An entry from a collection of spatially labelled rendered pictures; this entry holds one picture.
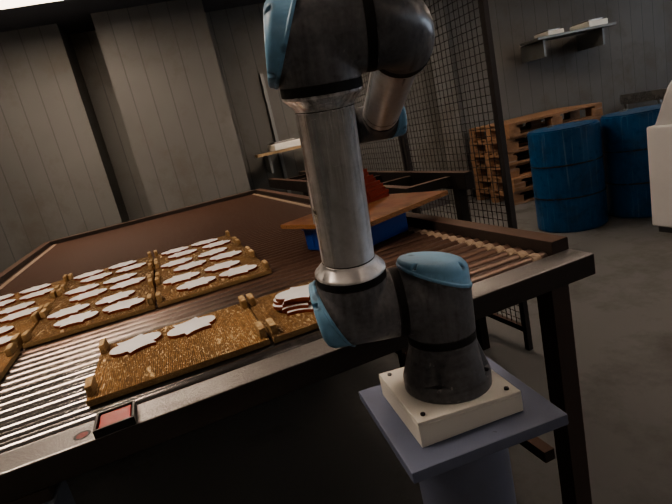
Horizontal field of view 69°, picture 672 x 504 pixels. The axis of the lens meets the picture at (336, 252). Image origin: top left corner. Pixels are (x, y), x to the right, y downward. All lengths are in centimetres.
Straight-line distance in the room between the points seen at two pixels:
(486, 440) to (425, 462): 10
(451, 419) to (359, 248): 31
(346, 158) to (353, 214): 8
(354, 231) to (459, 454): 37
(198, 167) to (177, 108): 67
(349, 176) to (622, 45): 844
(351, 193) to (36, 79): 569
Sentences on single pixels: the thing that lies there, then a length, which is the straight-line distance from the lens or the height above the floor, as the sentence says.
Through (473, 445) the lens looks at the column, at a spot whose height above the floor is 87.
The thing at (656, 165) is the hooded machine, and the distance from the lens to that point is 469.
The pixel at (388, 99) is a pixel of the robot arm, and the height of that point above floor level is 140.
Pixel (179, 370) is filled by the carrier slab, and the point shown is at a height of 93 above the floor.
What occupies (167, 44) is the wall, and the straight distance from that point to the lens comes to 598.
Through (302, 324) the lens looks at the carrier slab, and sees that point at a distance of 122.
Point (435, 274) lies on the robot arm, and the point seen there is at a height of 113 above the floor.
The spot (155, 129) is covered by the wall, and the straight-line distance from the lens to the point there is 588.
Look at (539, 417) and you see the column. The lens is 89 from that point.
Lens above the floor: 137
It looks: 14 degrees down
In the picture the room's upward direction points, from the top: 13 degrees counter-clockwise
